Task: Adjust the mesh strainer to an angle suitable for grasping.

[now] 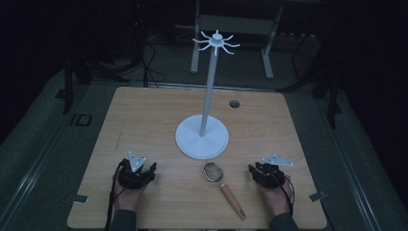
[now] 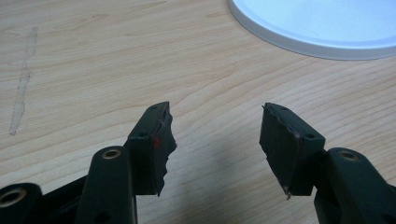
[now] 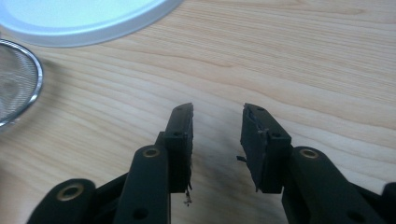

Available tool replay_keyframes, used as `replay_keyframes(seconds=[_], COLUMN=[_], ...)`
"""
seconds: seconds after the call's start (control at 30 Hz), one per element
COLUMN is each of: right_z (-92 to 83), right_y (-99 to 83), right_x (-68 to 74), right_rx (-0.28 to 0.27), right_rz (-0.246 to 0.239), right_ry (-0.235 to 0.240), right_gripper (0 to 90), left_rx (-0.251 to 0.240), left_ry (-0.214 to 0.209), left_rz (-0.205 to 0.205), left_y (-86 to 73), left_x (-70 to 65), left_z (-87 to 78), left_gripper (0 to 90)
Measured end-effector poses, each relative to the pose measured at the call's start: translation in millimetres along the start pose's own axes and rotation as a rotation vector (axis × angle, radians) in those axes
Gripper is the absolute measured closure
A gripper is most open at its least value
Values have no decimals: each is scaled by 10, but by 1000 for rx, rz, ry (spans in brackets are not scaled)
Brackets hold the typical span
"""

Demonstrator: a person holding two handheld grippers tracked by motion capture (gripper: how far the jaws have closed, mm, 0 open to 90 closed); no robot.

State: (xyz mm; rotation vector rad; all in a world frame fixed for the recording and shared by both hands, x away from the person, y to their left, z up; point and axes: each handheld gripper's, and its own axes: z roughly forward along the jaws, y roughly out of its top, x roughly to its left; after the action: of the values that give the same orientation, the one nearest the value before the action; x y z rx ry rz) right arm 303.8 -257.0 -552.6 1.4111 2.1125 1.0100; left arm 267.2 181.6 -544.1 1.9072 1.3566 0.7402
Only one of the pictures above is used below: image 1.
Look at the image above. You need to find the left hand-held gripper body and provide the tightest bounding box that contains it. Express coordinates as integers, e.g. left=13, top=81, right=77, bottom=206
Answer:
left=116, top=150, right=152, bottom=191

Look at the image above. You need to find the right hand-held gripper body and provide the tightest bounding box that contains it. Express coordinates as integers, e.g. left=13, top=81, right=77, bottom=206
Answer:
left=254, top=154, right=294, bottom=190

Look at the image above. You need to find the grey table clip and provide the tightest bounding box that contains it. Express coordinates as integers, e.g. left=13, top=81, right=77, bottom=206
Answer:
left=308, top=191, right=328, bottom=203
left=65, top=192, right=89, bottom=204

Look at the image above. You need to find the white hook rack stand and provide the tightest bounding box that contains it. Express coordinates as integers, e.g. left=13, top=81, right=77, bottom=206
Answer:
left=174, top=29, right=242, bottom=161

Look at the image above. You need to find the black tripod stand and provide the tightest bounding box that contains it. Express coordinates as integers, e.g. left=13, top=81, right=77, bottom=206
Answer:
left=62, top=18, right=152, bottom=115

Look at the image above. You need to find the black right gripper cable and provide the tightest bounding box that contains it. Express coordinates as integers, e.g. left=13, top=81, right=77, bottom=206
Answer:
left=276, top=174, right=296, bottom=217

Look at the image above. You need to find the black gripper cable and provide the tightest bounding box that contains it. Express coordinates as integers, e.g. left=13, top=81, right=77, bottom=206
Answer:
left=103, top=159, right=127, bottom=231
left=276, top=174, right=296, bottom=217

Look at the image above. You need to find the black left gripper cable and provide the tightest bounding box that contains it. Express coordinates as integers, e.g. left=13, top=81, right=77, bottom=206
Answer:
left=103, top=159, right=127, bottom=231

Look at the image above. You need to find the mesh strainer with wooden handle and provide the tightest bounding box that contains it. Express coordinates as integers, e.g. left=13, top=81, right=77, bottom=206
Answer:
left=203, top=161, right=247, bottom=221

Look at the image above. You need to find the black floor cable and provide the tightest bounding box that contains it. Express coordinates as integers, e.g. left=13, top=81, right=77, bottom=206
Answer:
left=140, top=32, right=167, bottom=89

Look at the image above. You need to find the grey metal table frame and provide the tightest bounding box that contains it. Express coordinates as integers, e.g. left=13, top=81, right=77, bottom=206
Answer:
left=190, top=0, right=285, bottom=80

